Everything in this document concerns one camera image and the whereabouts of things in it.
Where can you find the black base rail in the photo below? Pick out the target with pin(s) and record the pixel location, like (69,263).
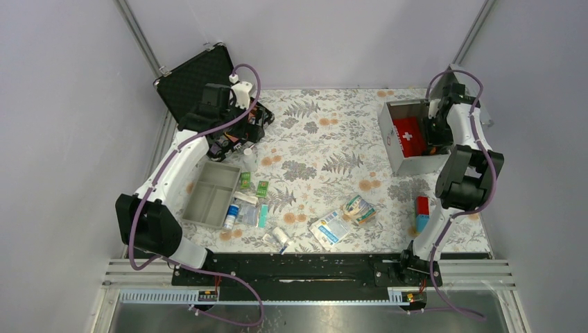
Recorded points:
(312,277)

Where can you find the floral table mat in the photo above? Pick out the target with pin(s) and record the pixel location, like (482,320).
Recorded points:
(323,147)

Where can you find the red blue box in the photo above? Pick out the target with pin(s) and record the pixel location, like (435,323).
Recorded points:
(422,213)

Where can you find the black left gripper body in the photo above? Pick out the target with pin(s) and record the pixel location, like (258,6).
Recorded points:
(243,130)

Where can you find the white bandage roll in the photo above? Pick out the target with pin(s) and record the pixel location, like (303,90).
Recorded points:
(281,235)

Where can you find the bandage roll packet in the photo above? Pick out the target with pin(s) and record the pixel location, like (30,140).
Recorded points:
(358,210)

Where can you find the white blue-label bottle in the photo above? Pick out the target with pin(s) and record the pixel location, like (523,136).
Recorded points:
(230,219)

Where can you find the green sachet upper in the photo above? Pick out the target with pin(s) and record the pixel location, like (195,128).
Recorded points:
(245,180)

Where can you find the grey metal box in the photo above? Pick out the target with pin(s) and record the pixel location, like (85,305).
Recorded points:
(418,107)

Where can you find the teal strip packet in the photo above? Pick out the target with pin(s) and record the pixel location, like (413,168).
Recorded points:
(263,212)

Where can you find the blue white gauze packet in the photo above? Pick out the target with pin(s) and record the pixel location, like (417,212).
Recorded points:
(330,230)

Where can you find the green sachet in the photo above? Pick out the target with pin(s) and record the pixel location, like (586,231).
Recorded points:
(245,180)
(262,189)

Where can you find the clear syringe packet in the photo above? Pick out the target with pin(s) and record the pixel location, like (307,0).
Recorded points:
(269,239)

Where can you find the white pill bottle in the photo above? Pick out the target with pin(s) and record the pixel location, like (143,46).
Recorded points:
(250,160)

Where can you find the grey plastic tray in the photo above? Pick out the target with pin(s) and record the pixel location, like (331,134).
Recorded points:
(212,194)

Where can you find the red first aid pouch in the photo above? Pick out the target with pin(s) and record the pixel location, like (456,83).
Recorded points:
(410,136)

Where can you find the black poker chip case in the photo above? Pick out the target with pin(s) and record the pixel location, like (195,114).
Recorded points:
(183,88)

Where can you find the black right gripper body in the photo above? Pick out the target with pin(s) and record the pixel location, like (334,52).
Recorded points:
(438,133)

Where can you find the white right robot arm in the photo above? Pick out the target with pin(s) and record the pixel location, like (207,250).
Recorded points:
(466,182)

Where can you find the green sachet lower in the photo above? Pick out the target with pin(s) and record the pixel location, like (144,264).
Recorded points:
(262,189)

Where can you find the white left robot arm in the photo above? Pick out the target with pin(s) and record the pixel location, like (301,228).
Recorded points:
(149,228)

